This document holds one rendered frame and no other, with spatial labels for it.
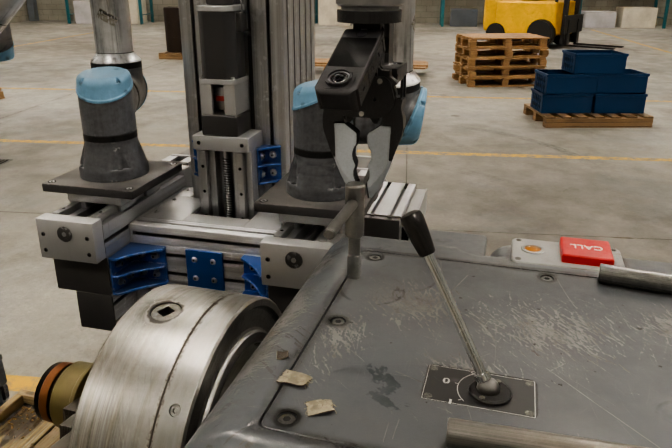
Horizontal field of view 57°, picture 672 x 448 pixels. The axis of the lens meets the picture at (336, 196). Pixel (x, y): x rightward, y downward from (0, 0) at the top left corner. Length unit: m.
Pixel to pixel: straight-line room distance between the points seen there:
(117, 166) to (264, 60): 0.40
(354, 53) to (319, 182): 0.61
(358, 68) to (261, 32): 0.81
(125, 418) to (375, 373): 0.26
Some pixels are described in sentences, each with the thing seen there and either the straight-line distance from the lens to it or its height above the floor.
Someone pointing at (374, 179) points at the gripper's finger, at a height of 1.37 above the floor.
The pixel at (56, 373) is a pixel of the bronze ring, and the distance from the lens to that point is 0.89.
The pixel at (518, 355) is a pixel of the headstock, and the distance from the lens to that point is 0.62.
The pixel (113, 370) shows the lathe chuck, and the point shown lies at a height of 1.21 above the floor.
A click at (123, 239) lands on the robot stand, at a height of 1.04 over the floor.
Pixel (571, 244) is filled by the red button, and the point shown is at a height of 1.27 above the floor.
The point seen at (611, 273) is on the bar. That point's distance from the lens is 0.78.
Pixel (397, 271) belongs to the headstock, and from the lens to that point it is 0.76.
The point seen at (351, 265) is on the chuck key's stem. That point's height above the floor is 1.27.
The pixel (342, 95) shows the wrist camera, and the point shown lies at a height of 1.48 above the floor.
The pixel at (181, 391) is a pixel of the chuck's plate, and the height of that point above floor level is 1.20.
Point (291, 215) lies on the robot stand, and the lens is 1.26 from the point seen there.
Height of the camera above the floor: 1.59
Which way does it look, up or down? 19 degrees down
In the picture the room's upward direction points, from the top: straight up
